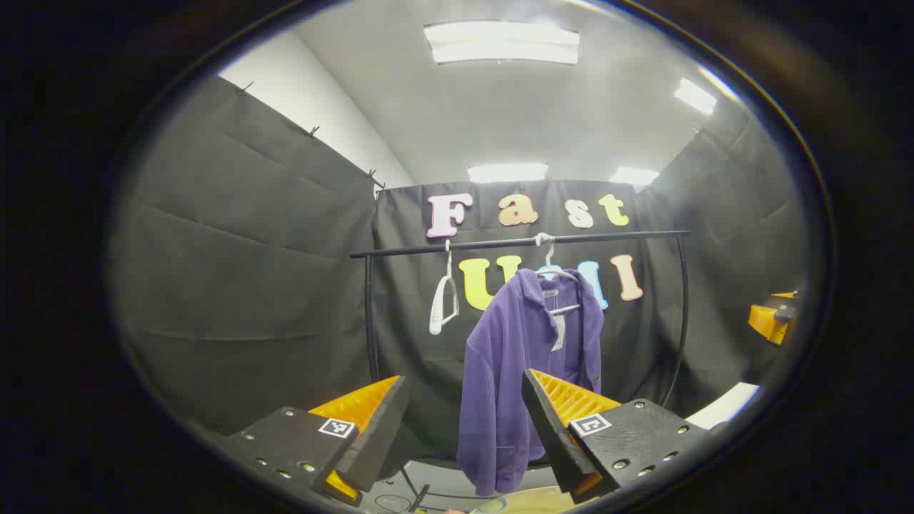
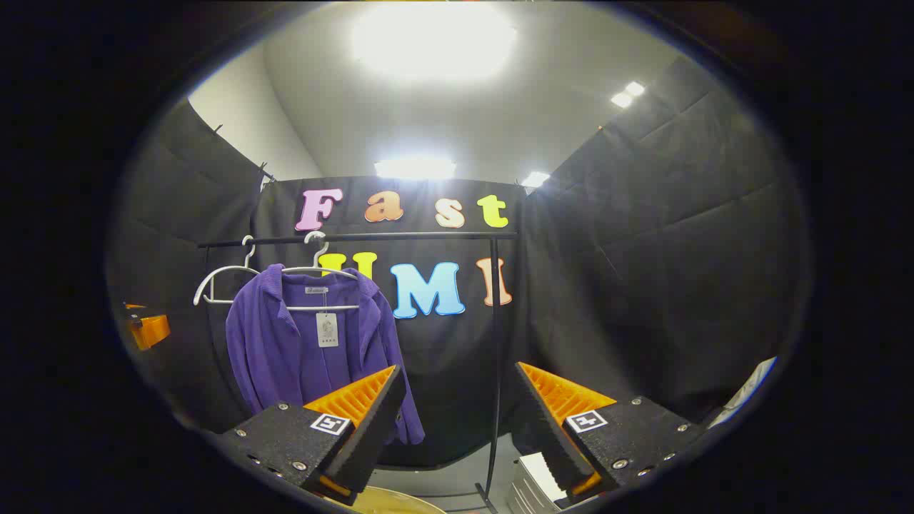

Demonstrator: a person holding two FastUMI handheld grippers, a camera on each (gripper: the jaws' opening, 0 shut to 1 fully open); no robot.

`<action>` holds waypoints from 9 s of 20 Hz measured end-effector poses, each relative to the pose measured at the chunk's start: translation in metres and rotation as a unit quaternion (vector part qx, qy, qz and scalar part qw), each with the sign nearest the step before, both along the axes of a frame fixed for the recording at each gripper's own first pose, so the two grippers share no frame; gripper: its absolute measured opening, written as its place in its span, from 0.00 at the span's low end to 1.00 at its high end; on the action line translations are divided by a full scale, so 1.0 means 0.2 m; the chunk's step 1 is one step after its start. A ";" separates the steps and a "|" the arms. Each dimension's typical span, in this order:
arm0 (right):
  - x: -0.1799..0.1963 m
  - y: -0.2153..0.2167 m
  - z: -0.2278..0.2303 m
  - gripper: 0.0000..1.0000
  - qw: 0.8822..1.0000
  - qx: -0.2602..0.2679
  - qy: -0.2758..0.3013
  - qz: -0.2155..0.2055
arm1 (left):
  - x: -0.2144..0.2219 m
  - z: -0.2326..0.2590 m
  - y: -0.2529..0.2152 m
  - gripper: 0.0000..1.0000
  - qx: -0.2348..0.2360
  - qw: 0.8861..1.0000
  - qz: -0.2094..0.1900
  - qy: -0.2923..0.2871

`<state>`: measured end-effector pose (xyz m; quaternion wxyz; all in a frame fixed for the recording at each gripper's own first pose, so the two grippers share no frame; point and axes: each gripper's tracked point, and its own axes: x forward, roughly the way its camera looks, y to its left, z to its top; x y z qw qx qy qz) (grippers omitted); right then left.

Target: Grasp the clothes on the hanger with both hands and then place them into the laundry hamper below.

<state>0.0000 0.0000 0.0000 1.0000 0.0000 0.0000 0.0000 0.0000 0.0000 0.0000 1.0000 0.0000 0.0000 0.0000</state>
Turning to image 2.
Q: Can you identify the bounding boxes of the beige laundry hamper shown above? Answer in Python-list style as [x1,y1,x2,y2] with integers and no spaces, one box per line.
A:
[325,485,449,514]

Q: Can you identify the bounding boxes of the white paper sheet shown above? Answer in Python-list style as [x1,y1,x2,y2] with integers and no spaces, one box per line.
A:
[707,356,778,430]

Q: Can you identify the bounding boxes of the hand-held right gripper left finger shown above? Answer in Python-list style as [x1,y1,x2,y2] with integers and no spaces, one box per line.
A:
[214,366,408,507]

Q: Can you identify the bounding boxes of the large ceiling light panel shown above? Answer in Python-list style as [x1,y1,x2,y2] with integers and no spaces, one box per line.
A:
[352,2,517,81]

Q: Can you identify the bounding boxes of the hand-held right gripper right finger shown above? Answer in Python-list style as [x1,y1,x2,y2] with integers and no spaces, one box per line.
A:
[514,361,708,500]

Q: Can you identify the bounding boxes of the white ribbed box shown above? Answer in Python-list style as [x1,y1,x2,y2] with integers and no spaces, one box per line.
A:
[506,450,573,514]

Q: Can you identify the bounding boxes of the black metal clothes rack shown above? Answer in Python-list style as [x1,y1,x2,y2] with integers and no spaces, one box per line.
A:
[198,230,519,514]

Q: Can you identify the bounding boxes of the purple ribbed shirt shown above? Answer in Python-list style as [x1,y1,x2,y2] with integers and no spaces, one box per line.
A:
[225,263,426,445]

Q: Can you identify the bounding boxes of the black backdrop cloth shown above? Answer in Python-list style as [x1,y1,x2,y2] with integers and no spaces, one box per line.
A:
[107,57,812,469]

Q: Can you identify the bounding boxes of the white plastic hanger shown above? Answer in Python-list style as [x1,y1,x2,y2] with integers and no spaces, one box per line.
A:
[192,235,286,308]
[281,230,362,313]

